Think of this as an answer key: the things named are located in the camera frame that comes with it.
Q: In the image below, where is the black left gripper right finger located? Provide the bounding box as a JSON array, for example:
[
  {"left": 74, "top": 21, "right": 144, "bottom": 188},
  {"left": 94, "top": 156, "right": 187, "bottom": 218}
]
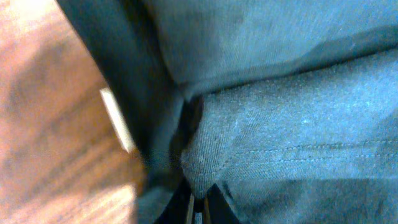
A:
[{"left": 203, "top": 184, "right": 241, "bottom": 224}]

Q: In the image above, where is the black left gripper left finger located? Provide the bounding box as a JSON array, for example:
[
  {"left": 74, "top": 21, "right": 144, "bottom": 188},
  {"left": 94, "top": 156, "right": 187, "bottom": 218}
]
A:
[{"left": 154, "top": 179, "right": 195, "bottom": 224}]

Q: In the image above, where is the black t-shirt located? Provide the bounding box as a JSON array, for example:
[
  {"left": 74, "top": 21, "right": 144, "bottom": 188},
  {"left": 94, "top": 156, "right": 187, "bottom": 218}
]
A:
[{"left": 59, "top": 0, "right": 397, "bottom": 223}]

